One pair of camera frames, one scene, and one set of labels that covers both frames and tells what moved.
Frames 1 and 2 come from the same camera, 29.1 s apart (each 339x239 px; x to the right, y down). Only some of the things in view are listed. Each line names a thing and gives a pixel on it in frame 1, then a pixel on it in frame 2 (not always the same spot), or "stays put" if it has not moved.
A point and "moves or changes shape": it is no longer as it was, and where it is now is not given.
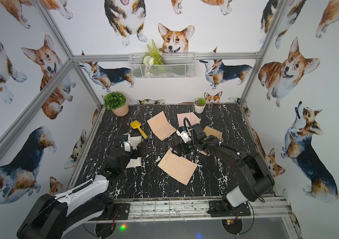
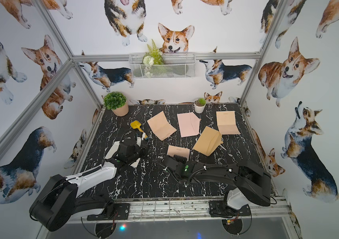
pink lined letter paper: [160, 126] stays put
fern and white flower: [153, 57] stays put
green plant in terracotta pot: [116, 101] stays put
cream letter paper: [178, 168] moves or changes shape
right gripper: [183, 144] → [177, 158]
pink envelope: [192, 117] stays put
